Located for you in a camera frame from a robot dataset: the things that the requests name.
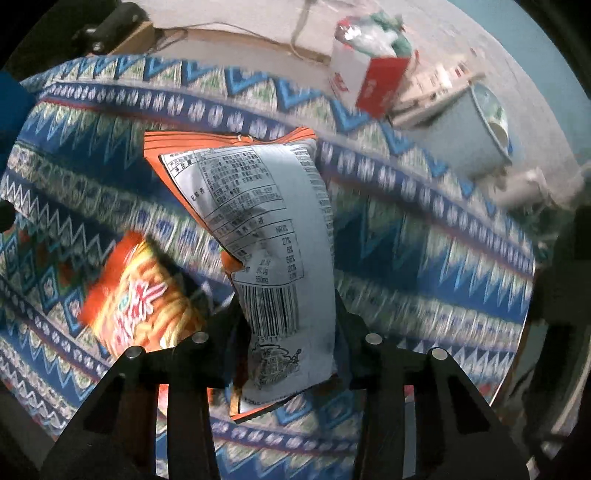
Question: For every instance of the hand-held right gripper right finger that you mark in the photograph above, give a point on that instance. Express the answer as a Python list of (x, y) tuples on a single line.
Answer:
[(346, 337)]

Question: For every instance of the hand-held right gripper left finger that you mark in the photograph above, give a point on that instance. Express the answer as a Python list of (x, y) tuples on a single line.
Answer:
[(221, 341)]

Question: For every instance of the orange white-backed snack bag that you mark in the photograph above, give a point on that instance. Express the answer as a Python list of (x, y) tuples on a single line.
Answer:
[(277, 221)]

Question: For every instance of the blue patterned tablecloth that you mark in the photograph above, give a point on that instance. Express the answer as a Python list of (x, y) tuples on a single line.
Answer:
[(415, 277)]

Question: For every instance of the orange fries snack packet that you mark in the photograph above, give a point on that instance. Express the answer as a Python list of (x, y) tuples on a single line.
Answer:
[(134, 290)]

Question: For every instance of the black stand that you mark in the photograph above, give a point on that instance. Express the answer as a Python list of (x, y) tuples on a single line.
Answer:
[(563, 323)]

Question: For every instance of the grey-blue bucket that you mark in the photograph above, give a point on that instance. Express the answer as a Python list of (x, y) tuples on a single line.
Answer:
[(461, 134)]

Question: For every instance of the red and white carton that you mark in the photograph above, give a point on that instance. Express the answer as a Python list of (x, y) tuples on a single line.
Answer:
[(369, 78)]

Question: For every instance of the white paper boxes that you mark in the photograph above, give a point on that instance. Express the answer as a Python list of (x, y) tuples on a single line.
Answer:
[(438, 83)]

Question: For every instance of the flat cardboard sheet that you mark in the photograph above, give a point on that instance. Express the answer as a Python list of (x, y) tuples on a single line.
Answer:
[(231, 39)]

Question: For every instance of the wooden box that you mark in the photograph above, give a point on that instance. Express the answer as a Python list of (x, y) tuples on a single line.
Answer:
[(134, 39)]

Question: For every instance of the black device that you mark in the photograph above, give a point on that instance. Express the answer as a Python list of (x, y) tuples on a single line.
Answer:
[(111, 23)]

